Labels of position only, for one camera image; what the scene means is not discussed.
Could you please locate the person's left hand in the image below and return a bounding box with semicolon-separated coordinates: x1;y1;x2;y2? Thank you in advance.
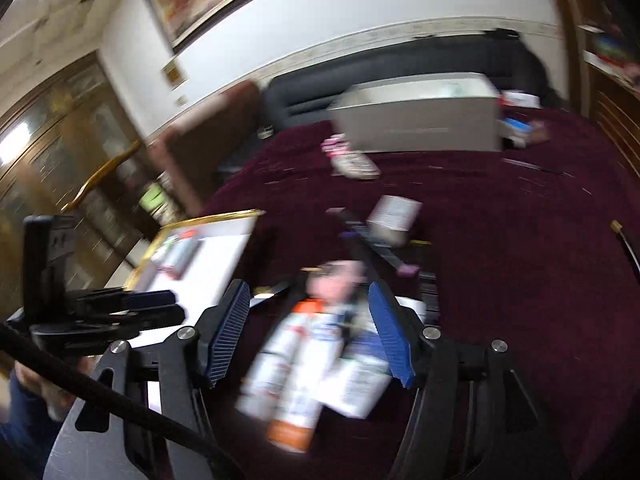
14;362;76;422

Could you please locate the pink bead hair tie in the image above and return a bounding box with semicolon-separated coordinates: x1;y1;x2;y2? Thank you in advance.
320;132;354;160

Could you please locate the pink fluffy puff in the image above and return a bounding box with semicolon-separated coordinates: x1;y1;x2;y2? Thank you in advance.
306;260;366;306

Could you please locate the black gold-tip stick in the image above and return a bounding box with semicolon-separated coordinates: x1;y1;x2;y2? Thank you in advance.
610;220;640;283

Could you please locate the grey red dragonfly shoebox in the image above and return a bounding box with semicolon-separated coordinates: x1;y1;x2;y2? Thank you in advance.
329;73;500;153

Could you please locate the squeezed tube by shoebox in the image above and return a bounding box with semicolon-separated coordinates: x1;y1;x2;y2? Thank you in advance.
499;118;551;148

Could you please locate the wooden glass-door wardrobe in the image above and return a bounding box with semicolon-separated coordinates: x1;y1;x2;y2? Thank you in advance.
1;53;140;314

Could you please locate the small white cube box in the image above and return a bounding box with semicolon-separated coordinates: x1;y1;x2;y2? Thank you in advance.
367;195;422;247

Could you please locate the golden wooden chair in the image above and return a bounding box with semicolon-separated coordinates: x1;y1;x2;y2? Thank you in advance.
61;140;142;214

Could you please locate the black marker pink cap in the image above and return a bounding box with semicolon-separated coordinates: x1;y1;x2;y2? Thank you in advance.
326;207;420;278

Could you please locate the thin dark pen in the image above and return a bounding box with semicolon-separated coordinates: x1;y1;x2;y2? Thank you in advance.
501;158;571;177

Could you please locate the white remote control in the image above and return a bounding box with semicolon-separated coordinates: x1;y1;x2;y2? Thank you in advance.
330;152;381;181

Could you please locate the black cable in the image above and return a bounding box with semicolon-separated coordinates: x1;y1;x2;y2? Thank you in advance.
0;320;246;480

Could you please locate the small gold wall plaque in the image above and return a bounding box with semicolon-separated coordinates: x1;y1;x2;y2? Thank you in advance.
162;56;188;90

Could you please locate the white bottle orange cap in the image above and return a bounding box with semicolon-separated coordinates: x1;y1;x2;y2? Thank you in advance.
235;299;323;420

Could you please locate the grey red-top carton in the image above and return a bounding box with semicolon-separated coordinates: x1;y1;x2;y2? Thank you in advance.
152;230;202;280

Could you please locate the blue white medicine box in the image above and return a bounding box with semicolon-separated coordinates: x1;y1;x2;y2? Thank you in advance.
317;311;392;419

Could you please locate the wooden side cabinet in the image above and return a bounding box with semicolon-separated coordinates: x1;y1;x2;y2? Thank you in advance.
579;24;639;179

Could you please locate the maroon padded chair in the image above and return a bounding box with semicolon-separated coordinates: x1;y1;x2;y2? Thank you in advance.
148;80;260;218

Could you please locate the white gold-edged tray box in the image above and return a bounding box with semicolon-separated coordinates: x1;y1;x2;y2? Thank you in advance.
124;209;264;326

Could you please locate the black leather headboard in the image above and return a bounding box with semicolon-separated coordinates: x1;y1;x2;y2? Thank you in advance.
262;28;562;132

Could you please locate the black marker purple band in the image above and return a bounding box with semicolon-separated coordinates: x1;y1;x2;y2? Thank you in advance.
340;231;383;259

